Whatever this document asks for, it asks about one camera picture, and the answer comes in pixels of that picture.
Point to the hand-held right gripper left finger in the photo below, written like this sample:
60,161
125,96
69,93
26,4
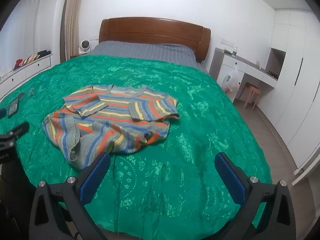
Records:
96,177

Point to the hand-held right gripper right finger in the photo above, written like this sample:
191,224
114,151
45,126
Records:
231,177

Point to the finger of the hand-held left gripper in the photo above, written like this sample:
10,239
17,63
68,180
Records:
21,128
2,113

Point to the striped knit sweater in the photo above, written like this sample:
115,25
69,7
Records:
112,125

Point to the black phone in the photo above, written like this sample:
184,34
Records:
13,107
20,97

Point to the small grey-green object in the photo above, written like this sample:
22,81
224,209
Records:
31,92

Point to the red cloth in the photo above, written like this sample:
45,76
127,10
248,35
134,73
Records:
18,63

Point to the white drawer cabinet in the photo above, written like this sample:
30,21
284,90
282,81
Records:
32,66

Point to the green satin blanket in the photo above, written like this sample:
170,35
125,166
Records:
175,155

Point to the striped folded cloth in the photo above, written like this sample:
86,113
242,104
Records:
30,59

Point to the black folded cloth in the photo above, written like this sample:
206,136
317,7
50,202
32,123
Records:
44,53

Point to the white sheer curtain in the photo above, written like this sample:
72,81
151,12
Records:
22,30

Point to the wooden stool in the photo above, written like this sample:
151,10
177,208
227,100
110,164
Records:
251,87

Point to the white plastic bag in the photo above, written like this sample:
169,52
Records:
230,80

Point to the white desk fan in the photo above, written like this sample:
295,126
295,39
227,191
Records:
84,46

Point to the white vanity desk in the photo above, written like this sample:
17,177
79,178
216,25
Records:
240,67

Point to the dark object in desk niche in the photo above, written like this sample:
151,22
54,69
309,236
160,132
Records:
272,74

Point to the beige curtain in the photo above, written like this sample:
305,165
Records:
72,17

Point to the grey checked bed sheet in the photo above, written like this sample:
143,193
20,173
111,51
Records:
150,51

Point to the white wardrobe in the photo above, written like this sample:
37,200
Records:
295,55

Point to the wooden headboard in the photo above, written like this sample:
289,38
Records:
155,30

